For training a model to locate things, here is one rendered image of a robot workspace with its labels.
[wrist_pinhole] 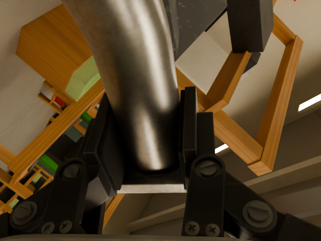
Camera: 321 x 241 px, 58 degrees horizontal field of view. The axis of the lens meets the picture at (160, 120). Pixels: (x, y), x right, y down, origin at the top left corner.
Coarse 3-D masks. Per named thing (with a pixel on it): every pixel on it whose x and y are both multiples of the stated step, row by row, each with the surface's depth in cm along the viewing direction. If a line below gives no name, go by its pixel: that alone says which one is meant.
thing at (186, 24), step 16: (176, 0) 13; (192, 0) 13; (208, 0) 13; (224, 0) 13; (176, 16) 13; (192, 16) 14; (208, 16) 13; (176, 32) 13; (192, 32) 14; (176, 48) 13
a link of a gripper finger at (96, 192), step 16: (112, 112) 13; (96, 128) 12; (112, 128) 13; (96, 144) 11; (112, 144) 13; (96, 160) 12; (112, 160) 13; (96, 176) 11; (112, 176) 12; (48, 192) 11; (96, 192) 12; (112, 192) 13; (16, 208) 11; (32, 208) 11; (16, 224) 10; (32, 224) 10
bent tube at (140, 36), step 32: (64, 0) 9; (96, 0) 8; (128, 0) 8; (160, 0) 9; (96, 32) 9; (128, 32) 9; (160, 32) 10; (96, 64) 11; (128, 64) 10; (160, 64) 10; (128, 96) 11; (160, 96) 11; (128, 128) 12; (160, 128) 12; (128, 160) 15; (160, 160) 13; (128, 192) 14; (160, 192) 14
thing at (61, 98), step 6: (48, 84) 475; (54, 90) 474; (42, 96) 507; (54, 96) 490; (60, 96) 479; (66, 96) 493; (102, 96) 522; (48, 102) 508; (60, 102) 512; (66, 102) 482; (72, 102) 484; (96, 102) 513; (54, 108) 511; (78, 120) 504; (78, 126) 519; (84, 132) 520
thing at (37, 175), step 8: (32, 168) 965; (40, 168) 932; (24, 176) 908; (32, 176) 910; (40, 176) 929; (48, 176) 941; (24, 184) 889; (32, 184) 939; (0, 192) 861; (16, 200) 866
